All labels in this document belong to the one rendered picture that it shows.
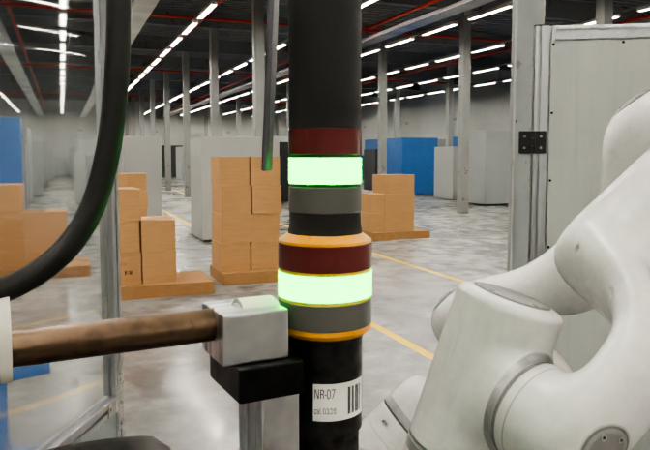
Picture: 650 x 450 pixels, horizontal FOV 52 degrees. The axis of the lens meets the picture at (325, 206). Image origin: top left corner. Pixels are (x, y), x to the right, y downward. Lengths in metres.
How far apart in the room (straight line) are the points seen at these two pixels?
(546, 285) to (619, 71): 1.33
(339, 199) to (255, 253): 8.28
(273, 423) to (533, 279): 0.69
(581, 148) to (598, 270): 1.60
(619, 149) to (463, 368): 0.43
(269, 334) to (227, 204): 8.11
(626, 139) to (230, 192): 7.67
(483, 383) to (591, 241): 0.15
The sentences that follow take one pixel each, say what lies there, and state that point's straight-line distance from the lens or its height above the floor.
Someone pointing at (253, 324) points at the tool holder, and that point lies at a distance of 0.28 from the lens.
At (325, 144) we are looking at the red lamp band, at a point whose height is 1.62.
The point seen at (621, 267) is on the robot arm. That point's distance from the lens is 0.55.
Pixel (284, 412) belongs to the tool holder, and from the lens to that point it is 0.30.
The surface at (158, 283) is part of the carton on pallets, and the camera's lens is 7.94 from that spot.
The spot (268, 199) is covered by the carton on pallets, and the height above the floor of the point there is 1.04.
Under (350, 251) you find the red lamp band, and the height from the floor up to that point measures 1.57.
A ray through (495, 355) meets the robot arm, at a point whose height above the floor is 1.47.
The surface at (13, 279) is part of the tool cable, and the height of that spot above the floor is 1.57.
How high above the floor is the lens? 1.61
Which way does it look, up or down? 4 degrees down
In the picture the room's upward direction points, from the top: straight up
